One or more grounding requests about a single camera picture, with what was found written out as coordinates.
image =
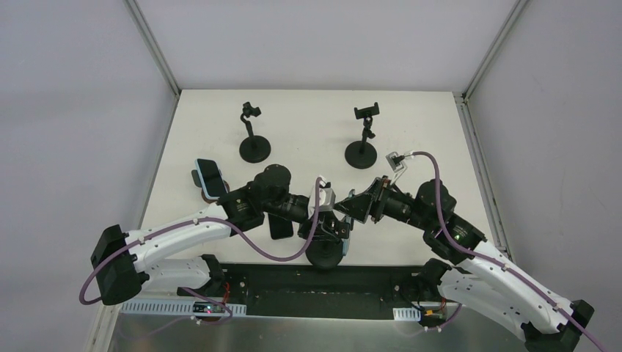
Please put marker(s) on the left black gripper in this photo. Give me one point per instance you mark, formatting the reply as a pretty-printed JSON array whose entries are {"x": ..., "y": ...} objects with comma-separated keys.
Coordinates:
[{"x": 315, "y": 221}]

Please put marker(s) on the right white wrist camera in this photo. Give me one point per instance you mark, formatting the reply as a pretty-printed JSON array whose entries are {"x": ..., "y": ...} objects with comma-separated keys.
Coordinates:
[{"x": 397, "y": 163}]

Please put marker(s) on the blue-cased phone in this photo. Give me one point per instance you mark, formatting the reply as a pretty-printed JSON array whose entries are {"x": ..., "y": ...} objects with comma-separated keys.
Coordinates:
[{"x": 347, "y": 224}]

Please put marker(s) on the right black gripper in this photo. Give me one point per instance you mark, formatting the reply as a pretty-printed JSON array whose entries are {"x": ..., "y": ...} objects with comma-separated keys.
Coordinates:
[{"x": 378, "y": 202}]

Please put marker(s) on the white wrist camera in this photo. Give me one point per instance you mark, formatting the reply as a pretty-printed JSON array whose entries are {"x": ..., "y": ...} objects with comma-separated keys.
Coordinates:
[
  {"x": 397, "y": 163},
  {"x": 322, "y": 196}
]

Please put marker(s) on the round wooden phone stand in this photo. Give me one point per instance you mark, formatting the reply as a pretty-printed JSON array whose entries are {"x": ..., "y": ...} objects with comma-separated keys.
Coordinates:
[{"x": 211, "y": 192}]

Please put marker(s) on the black phone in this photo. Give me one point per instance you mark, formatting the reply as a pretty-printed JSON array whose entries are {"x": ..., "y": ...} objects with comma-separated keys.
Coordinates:
[{"x": 279, "y": 227}]

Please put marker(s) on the light blue phone on wooden stand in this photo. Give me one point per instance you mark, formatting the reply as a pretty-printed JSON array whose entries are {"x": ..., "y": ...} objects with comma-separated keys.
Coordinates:
[{"x": 208, "y": 170}]

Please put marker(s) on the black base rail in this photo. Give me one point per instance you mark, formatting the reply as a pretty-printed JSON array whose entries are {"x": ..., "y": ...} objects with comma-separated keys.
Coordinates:
[{"x": 303, "y": 291}]

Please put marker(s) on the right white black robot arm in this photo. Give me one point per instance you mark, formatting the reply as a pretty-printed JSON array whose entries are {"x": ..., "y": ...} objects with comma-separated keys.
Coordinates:
[{"x": 470, "y": 270}]

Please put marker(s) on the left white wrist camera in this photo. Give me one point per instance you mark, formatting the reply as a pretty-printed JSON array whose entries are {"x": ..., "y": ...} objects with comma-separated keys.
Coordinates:
[{"x": 322, "y": 196}]

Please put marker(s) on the left white cable duct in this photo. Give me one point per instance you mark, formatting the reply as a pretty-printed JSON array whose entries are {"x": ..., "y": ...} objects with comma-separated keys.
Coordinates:
[{"x": 151, "y": 306}]

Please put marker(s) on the white cable duct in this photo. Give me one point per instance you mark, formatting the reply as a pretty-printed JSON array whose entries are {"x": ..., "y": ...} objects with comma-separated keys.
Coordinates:
[
  {"x": 406, "y": 314},
  {"x": 151, "y": 306}
]

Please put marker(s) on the black phone stand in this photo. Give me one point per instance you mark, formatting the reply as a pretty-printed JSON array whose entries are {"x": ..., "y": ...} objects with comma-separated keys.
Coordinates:
[
  {"x": 324, "y": 255},
  {"x": 254, "y": 148},
  {"x": 361, "y": 154}
]

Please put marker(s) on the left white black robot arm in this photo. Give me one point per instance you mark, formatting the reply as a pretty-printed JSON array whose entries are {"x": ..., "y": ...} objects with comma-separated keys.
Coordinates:
[{"x": 128, "y": 263}]

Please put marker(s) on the right white cable duct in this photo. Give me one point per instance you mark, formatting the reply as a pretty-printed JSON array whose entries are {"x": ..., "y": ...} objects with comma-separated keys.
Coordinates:
[{"x": 406, "y": 314}]

